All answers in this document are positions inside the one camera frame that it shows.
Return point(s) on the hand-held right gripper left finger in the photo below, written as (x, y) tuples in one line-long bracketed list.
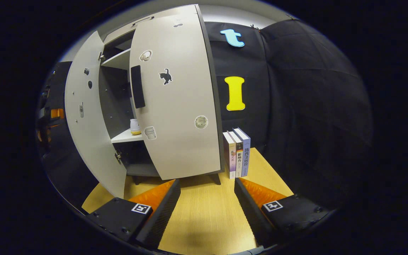
[(159, 219)]

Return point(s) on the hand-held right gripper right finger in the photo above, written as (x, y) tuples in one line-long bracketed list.
[(250, 216)]

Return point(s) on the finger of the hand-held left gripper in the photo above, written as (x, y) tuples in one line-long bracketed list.
[(57, 113)]

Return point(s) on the white shoe cabinet door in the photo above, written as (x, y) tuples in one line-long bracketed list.
[(90, 141), (179, 106)]

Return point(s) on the white shoe cabinet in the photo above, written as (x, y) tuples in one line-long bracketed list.
[(119, 92)]

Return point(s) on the white canvas shoe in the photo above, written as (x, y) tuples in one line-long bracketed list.
[(135, 126)]

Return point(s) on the metal door hinge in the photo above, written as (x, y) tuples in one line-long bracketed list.
[(118, 157), (101, 56)]

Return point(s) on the white and purple book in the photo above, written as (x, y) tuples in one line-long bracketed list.
[(229, 159)]

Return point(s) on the black clip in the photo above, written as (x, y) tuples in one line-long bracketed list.
[(255, 27)]

